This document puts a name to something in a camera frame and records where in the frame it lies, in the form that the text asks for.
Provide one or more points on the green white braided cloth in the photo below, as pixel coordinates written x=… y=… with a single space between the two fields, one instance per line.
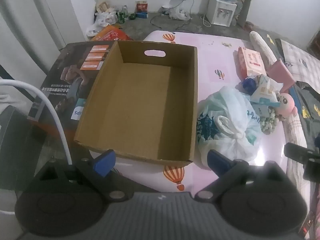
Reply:
x=270 y=122

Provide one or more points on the white tissue pack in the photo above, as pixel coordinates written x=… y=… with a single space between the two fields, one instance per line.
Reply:
x=265 y=87

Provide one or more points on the pink wet wipes pack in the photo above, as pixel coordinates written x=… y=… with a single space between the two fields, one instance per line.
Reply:
x=252 y=62

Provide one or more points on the printed cardboard box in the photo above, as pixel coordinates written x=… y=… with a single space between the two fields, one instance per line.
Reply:
x=140 y=100

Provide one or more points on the floral mattress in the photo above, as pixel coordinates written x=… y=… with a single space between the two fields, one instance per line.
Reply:
x=243 y=2

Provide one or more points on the orange printed bag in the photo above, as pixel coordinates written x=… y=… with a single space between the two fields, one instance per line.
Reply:
x=112 y=33

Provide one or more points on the pink white plush toy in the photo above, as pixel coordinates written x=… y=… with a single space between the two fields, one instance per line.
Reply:
x=286 y=102

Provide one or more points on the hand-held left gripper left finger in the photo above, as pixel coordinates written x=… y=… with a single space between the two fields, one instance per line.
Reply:
x=103 y=163

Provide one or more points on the white water dispenser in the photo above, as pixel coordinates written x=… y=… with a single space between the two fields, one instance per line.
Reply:
x=220 y=12

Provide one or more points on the pink cloth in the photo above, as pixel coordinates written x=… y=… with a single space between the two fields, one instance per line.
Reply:
x=282 y=72

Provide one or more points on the grey blanket yellow print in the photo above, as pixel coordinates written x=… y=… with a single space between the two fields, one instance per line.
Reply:
x=307 y=100

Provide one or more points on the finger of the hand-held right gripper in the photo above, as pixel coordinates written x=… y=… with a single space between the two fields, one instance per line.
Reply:
x=310 y=155

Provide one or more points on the small white plastic bag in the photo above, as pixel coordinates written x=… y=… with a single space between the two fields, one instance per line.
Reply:
x=178 y=13

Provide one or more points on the white crumpled plastic bag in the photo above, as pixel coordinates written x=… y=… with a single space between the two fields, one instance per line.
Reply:
x=102 y=20

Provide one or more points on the blue plastic container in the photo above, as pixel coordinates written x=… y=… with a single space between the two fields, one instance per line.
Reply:
x=142 y=15

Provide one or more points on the red box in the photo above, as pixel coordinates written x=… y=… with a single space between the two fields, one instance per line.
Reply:
x=141 y=6

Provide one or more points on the pink balloon print bedsheet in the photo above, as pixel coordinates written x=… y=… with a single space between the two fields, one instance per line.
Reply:
x=215 y=55

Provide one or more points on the checked blanket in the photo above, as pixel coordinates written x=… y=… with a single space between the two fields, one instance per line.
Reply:
x=302 y=57

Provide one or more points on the white striped rolled towel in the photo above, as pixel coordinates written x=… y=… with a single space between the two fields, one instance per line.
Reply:
x=260 y=42

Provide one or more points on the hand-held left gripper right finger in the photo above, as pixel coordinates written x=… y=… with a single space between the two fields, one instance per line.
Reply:
x=220 y=163

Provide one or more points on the white teal print plastic bag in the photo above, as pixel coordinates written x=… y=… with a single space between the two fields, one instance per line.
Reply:
x=232 y=110

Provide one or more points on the blue packet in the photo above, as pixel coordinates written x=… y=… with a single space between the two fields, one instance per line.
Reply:
x=248 y=85

